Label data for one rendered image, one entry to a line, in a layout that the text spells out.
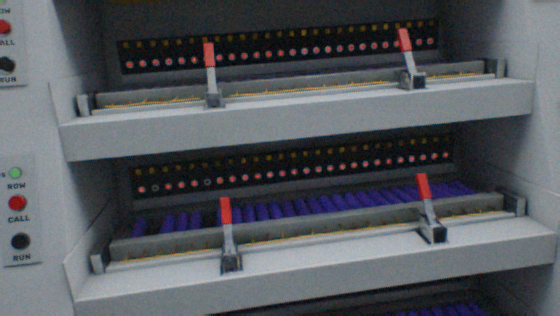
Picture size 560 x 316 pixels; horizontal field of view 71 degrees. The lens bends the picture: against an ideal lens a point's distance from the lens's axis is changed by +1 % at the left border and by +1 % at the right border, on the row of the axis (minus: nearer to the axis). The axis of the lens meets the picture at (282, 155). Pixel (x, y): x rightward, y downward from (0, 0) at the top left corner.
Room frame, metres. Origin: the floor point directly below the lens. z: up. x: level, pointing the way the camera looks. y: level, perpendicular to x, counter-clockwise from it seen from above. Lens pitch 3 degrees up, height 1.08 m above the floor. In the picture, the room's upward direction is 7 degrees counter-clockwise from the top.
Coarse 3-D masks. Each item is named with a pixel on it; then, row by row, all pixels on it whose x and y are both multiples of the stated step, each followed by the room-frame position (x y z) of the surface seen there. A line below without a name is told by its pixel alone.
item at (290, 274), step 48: (192, 192) 0.63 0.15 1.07; (240, 192) 0.64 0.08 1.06; (480, 192) 0.65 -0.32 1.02; (528, 192) 0.56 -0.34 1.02; (96, 240) 0.53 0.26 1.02; (288, 240) 0.55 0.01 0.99; (384, 240) 0.53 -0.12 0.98; (480, 240) 0.51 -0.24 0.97; (528, 240) 0.52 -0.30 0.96; (96, 288) 0.47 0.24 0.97; (144, 288) 0.46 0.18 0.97; (192, 288) 0.47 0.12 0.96; (240, 288) 0.48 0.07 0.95; (288, 288) 0.49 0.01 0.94; (336, 288) 0.50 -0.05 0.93
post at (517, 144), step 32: (448, 0) 0.69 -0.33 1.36; (480, 0) 0.60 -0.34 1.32; (512, 0) 0.54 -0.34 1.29; (544, 0) 0.52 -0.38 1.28; (448, 32) 0.70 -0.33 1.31; (480, 32) 0.61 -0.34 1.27; (512, 32) 0.55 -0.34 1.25; (544, 32) 0.52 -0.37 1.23; (544, 64) 0.52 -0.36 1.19; (544, 96) 0.52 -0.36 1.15; (480, 128) 0.65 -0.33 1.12; (512, 128) 0.57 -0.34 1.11; (544, 128) 0.52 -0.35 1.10; (512, 160) 0.58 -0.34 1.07; (544, 160) 0.52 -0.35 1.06; (480, 288) 0.71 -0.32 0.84; (512, 288) 0.63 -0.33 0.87; (544, 288) 0.56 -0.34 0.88
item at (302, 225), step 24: (312, 216) 0.56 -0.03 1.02; (336, 216) 0.55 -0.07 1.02; (360, 216) 0.56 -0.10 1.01; (384, 216) 0.56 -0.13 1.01; (408, 216) 0.57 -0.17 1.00; (120, 240) 0.53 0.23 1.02; (144, 240) 0.52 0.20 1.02; (168, 240) 0.52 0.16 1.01; (192, 240) 0.53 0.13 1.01; (216, 240) 0.53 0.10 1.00; (240, 240) 0.54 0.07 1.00
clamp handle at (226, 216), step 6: (222, 198) 0.50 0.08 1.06; (228, 198) 0.50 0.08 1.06; (222, 204) 0.50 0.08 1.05; (228, 204) 0.50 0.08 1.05; (222, 210) 0.50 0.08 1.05; (228, 210) 0.50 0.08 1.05; (222, 216) 0.49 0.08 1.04; (228, 216) 0.50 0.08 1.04; (222, 222) 0.49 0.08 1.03; (228, 222) 0.49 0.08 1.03; (228, 228) 0.49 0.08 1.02; (228, 234) 0.49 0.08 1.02; (228, 240) 0.49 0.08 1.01; (228, 246) 0.49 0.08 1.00; (228, 252) 0.48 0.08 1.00
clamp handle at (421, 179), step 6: (420, 174) 0.53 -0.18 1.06; (420, 180) 0.53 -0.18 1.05; (426, 180) 0.53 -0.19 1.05; (420, 186) 0.53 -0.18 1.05; (426, 186) 0.53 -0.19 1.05; (420, 192) 0.53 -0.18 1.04; (426, 192) 0.53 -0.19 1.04; (420, 198) 0.53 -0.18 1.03; (426, 198) 0.52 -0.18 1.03; (426, 204) 0.52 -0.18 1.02; (426, 210) 0.52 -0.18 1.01; (432, 210) 0.52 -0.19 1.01; (432, 216) 0.52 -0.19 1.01; (432, 222) 0.52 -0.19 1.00
